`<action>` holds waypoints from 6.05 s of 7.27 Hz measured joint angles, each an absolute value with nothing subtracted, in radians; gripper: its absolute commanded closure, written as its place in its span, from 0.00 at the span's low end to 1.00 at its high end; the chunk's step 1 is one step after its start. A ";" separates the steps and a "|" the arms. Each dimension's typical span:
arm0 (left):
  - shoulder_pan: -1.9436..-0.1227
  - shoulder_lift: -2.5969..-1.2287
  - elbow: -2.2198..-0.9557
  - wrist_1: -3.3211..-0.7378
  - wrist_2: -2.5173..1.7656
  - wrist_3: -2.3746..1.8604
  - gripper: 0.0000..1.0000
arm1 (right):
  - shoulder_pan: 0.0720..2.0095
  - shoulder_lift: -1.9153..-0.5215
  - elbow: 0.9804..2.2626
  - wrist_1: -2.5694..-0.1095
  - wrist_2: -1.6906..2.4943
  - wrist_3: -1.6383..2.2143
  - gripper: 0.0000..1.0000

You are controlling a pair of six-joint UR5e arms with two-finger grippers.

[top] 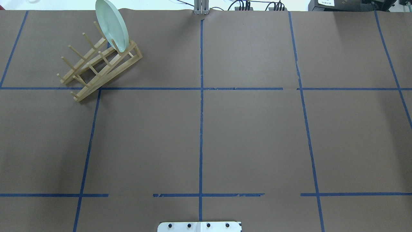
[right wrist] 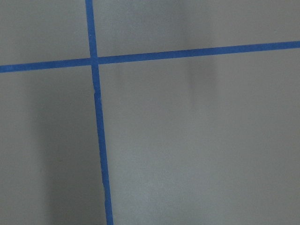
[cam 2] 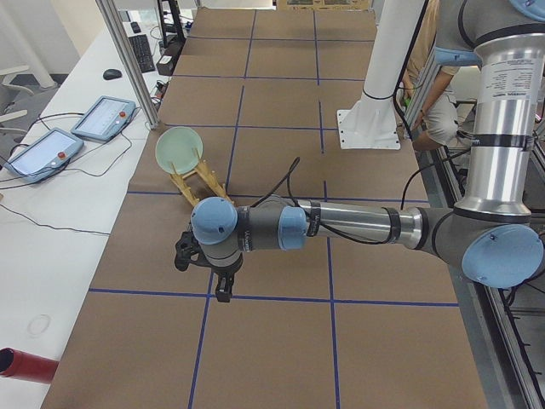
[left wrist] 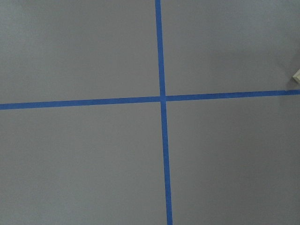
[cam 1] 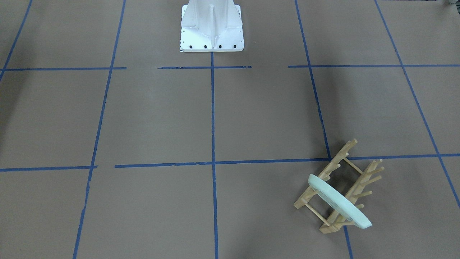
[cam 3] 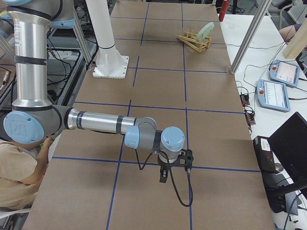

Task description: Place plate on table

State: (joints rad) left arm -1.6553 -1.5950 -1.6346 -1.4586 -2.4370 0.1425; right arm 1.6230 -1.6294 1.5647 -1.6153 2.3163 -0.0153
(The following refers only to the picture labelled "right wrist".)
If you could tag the blue tape strip lengthwise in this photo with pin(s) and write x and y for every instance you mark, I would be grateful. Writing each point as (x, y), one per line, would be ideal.
(99, 112)

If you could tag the blue tape strip crosswise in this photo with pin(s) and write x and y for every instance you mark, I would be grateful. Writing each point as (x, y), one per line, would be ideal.
(150, 56)

